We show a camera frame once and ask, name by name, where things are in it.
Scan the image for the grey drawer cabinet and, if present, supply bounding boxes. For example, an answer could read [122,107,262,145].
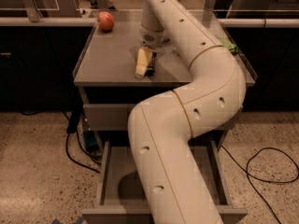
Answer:
[72,8,258,224]

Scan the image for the grey top drawer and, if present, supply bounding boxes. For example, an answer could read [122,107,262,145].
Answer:
[82,103,244,132]

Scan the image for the open grey middle drawer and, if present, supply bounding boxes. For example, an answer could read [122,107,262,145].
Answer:
[82,141,248,224]

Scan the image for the black cable floor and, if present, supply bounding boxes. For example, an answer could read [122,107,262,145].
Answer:
[19,109,103,174]
[221,145,299,224]

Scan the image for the black cable left floor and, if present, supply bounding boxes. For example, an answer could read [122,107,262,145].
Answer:
[19,109,103,174]

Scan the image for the red apple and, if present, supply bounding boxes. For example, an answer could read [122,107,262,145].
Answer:
[97,11,115,32]

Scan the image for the black cable right floor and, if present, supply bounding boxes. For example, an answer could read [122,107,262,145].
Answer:
[221,145,299,224]

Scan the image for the green chip bag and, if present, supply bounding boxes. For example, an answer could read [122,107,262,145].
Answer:
[218,37,239,55]

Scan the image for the black rxbar chocolate bar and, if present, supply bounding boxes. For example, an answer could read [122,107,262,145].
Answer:
[146,52,157,76]

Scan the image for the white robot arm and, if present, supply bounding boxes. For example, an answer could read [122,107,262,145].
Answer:
[128,0,246,224]

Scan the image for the long grey counter rail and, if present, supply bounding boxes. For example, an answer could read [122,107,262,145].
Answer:
[0,17,299,28]

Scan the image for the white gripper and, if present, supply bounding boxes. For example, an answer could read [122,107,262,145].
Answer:
[135,25,164,79]

